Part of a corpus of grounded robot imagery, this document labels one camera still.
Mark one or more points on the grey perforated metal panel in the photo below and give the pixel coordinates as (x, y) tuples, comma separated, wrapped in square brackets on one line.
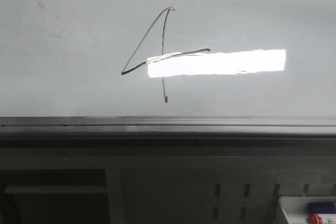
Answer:
[(159, 185)]

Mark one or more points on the white marker tray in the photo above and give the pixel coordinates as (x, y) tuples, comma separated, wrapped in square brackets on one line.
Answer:
[(294, 209)]

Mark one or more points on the red capped marker in tray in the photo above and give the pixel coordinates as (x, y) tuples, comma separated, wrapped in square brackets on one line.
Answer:
[(322, 218)]

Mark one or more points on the white whiteboard with aluminium frame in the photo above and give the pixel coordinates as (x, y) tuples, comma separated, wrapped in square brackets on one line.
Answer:
[(198, 73)]

